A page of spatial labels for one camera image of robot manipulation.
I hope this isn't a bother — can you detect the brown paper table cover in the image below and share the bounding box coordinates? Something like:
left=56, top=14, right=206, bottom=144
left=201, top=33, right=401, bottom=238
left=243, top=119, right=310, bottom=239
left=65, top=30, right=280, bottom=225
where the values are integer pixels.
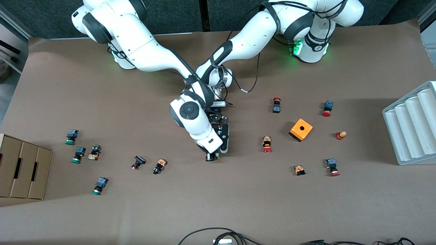
left=0, top=19, right=436, bottom=245

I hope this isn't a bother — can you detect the black square head button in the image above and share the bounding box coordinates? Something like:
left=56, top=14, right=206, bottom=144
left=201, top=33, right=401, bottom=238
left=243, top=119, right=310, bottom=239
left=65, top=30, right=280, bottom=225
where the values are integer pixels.
left=131, top=156, right=146, bottom=171

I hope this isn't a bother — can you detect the green mushroom push button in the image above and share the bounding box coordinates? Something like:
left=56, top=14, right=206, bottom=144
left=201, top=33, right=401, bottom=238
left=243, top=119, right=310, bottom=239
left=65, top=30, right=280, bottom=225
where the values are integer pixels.
left=65, top=129, right=79, bottom=146
left=91, top=177, right=109, bottom=196
left=71, top=147, right=86, bottom=164

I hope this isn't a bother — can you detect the brown cardboard box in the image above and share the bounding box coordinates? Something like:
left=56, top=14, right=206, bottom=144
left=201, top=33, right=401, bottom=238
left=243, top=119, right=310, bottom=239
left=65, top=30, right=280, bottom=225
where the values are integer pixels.
left=10, top=141, right=37, bottom=199
left=0, top=133, right=22, bottom=198
left=28, top=146, right=52, bottom=200

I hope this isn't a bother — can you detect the grey ribbed plastic tray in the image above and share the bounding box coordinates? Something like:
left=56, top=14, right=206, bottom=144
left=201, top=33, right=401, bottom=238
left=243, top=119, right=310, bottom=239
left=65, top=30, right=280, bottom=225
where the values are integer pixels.
left=382, top=81, right=436, bottom=166

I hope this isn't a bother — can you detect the white side cabinet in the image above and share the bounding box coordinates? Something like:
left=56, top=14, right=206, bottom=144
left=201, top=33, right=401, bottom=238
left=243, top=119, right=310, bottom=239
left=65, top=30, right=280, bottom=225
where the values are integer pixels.
left=0, top=9, right=29, bottom=74

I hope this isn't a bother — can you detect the grey metal cabinet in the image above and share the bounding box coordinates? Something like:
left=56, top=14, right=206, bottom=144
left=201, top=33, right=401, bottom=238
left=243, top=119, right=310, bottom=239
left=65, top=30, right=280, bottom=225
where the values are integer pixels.
left=418, top=5, right=436, bottom=48

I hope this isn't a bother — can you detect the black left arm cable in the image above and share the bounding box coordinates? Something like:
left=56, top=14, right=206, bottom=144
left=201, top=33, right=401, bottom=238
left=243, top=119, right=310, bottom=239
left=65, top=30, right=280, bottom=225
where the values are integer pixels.
left=233, top=51, right=261, bottom=93

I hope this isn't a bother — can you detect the black selector switch orange block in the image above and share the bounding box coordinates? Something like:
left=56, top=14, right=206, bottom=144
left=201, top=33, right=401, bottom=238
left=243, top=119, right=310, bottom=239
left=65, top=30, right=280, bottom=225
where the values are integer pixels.
left=153, top=158, right=168, bottom=175

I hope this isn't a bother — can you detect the black cable bundle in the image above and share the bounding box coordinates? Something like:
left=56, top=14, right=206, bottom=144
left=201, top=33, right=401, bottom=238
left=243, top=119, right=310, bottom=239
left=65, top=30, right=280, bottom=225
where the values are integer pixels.
left=178, top=227, right=263, bottom=245

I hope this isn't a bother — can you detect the orange button enclosure box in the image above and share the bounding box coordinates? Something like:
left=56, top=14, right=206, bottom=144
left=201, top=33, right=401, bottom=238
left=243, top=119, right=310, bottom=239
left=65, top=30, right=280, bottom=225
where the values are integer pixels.
left=289, top=118, right=313, bottom=142

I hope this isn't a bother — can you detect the beige black switch block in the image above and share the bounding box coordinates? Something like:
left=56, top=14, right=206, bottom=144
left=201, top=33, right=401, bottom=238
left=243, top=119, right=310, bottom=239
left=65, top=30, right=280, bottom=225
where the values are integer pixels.
left=88, top=144, right=102, bottom=161

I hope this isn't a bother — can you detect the thin black cable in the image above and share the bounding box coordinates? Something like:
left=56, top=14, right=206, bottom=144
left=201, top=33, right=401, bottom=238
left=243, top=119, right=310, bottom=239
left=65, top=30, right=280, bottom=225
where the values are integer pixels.
left=374, top=237, right=417, bottom=245
left=299, top=240, right=368, bottom=245

